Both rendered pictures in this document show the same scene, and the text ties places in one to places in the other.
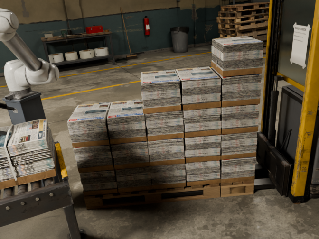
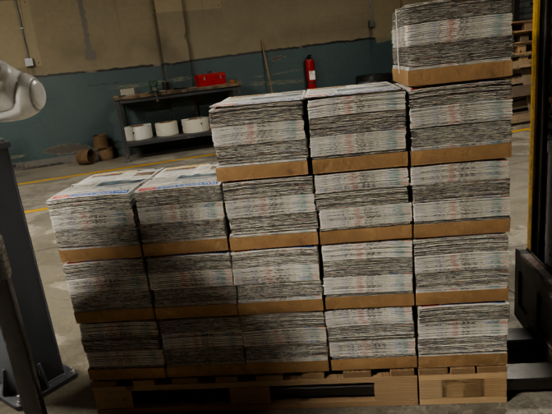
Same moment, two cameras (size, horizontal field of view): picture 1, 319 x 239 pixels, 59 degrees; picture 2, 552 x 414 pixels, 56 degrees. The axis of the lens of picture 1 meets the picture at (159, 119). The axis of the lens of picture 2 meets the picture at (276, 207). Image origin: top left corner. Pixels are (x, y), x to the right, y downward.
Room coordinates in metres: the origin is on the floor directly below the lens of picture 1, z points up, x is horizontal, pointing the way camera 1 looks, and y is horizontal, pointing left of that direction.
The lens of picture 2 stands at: (0.40, -0.28, 1.19)
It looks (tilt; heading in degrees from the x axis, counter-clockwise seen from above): 16 degrees down; 8
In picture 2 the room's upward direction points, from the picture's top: 6 degrees counter-clockwise
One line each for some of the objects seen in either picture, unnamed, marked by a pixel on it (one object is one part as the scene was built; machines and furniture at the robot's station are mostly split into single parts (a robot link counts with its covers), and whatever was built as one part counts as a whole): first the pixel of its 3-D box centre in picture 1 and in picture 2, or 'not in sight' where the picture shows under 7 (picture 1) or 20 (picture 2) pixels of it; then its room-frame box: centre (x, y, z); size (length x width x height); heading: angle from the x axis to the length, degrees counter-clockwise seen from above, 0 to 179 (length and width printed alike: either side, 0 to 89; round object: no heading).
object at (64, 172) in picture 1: (61, 159); not in sight; (1.42, 0.58, 0.81); 0.43 x 0.03 x 0.02; 22
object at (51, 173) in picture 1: (40, 162); not in sight; (1.37, 0.68, 0.83); 0.29 x 0.16 x 0.04; 18
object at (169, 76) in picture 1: (159, 76); (262, 98); (2.14, -0.03, 1.06); 0.37 x 0.29 x 0.01; 1
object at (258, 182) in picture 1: (214, 188); (405, 380); (2.03, -0.44, 0.05); 1.05 x 0.10 x 0.04; 91
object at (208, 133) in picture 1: (149, 152); (246, 285); (2.14, 0.11, 0.40); 1.16 x 0.38 x 0.51; 91
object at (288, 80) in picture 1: (293, 82); not in sight; (2.16, -1.09, 0.92); 0.57 x 0.01 x 0.05; 1
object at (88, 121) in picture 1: (149, 150); (245, 280); (2.14, 0.11, 0.42); 1.17 x 0.39 x 0.83; 91
